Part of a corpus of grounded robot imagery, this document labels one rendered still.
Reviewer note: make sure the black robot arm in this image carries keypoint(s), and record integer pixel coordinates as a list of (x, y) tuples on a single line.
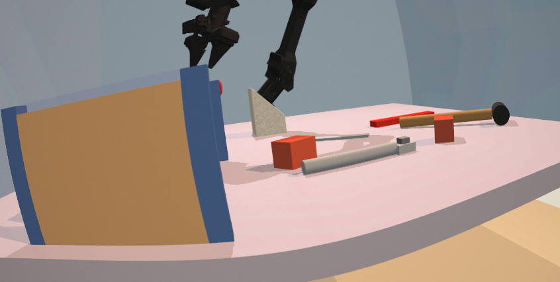
[(282, 63)]

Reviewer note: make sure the wooden-handled black mallet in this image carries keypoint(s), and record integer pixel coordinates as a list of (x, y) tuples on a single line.
[(498, 112)]

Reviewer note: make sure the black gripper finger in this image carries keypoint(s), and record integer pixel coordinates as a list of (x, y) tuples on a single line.
[(196, 53), (219, 48)]

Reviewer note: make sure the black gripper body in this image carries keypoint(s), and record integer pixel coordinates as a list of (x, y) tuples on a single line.
[(218, 29)]

